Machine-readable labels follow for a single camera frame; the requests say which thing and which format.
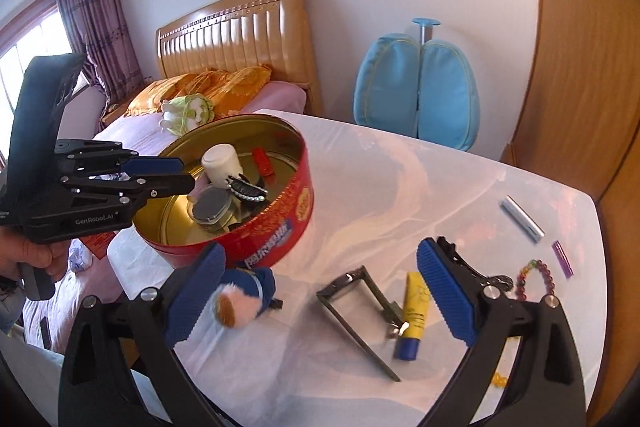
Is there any silver tube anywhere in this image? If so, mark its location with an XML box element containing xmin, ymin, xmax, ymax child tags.
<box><xmin>500</xmin><ymin>195</ymin><xmax>546</xmax><ymax>243</ymax></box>

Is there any purple curtain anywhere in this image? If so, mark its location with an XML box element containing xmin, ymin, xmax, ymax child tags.
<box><xmin>56</xmin><ymin>0</ymin><xmax>143</xmax><ymax>108</ymax></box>

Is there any orange pillow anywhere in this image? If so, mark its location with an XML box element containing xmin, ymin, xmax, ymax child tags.
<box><xmin>122</xmin><ymin>64</ymin><xmax>273</xmax><ymax>118</ymax></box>

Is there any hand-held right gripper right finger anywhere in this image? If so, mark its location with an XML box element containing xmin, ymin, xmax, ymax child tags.
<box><xmin>416</xmin><ymin>237</ymin><xmax>587</xmax><ymax>427</ymax></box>

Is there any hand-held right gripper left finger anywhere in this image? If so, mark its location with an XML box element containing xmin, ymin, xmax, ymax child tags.
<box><xmin>57</xmin><ymin>242</ymin><xmax>228</xmax><ymax>427</ymax></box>

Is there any yellow tube with blue cap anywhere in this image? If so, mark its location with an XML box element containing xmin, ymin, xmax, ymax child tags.
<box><xmin>392</xmin><ymin>271</ymin><xmax>433</xmax><ymax>362</ymax></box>

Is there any black rhinestone hair clip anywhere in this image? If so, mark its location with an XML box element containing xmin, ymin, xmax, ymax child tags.
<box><xmin>226</xmin><ymin>174</ymin><xmax>269</xmax><ymax>204</ymax></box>

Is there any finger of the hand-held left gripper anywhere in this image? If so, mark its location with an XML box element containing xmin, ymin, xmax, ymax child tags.
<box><xmin>60</xmin><ymin>174</ymin><xmax>197</xmax><ymax>208</ymax></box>
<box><xmin>56</xmin><ymin>139</ymin><xmax>185</xmax><ymax>178</ymax></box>

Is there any window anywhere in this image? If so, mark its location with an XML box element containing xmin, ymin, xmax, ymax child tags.
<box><xmin>0</xmin><ymin>4</ymin><xmax>71</xmax><ymax>148</ymax></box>

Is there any purple tube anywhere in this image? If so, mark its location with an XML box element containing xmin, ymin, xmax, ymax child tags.
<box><xmin>551</xmin><ymin>241</ymin><xmax>576</xmax><ymax>279</ymax></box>

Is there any wooden wardrobe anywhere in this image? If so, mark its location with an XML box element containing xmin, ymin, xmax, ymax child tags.
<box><xmin>500</xmin><ymin>0</ymin><xmax>640</xmax><ymax>358</ymax></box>

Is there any blue plush keychain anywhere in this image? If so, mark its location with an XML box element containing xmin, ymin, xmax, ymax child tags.
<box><xmin>212</xmin><ymin>264</ymin><xmax>283</xmax><ymax>330</ymax></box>

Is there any person's left hand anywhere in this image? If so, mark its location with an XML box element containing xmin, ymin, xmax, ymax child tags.
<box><xmin>0</xmin><ymin>227</ymin><xmax>72</xmax><ymax>283</ymax></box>

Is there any round red tin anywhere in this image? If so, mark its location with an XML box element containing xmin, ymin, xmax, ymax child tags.
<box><xmin>131</xmin><ymin>114</ymin><xmax>313</xmax><ymax>269</ymax></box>

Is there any red paper packet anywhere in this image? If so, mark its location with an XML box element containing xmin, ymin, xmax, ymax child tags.
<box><xmin>80</xmin><ymin>231</ymin><xmax>121</xmax><ymax>260</ymax></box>

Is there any red lipstick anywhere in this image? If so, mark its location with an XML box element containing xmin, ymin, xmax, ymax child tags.
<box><xmin>251</xmin><ymin>148</ymin><xmax>276</xmax><ymax>178</ymax></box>

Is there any dark red bead bracelet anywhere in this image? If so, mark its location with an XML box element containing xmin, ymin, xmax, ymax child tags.
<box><xmin>515</xmin><ymin>258</ymin><xmax>558</xmax><ymax>303</ymax></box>

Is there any cabbage plush toy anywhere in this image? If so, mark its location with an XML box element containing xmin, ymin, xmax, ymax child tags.
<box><xmin>159</xmin><ymin>93</ymin><xmax>217</xmax><ymax>136</ymax></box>

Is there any round compact mirror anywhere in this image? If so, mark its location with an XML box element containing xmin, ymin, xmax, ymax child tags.
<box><xmin>187</xmin><ymin>186</ymin><xmax>233</xmax><ymax>228</ymax></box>

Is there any blue padded chair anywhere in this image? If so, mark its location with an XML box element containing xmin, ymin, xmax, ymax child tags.
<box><xmin>354</xmin><ymin>17</ymin><xmax>482</xmax><ymax>152</ymax></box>

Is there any green strap watch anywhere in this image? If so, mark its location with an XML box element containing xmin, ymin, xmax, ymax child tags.
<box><xmin>316</xmin><ymin>264</ymin><xmax>405</xmax><ymax>383</ymax></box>

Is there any pink bed sheet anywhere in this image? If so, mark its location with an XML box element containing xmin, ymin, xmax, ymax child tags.
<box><xmin>22</xmin><ymin>112</ymin><xmax>201</xmax><ymax>348</ymax></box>

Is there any white cream jar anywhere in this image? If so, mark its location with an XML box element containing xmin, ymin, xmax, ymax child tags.
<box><xmin>201</xmin><ymin>144</ymin><xmax>244</xmax><ymax>188</ymax></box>

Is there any pink pillow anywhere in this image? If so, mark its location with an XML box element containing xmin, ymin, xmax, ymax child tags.
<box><xmin>262</xmin><ymin>82</ymin><xmax>307</xmax><ymax>114</ymax></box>

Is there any white plastic bag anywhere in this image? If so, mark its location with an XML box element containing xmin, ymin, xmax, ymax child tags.
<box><xmin>67</xmin><ymin>239</ymin><xmax>93</xmax><ymax>273</ymax></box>

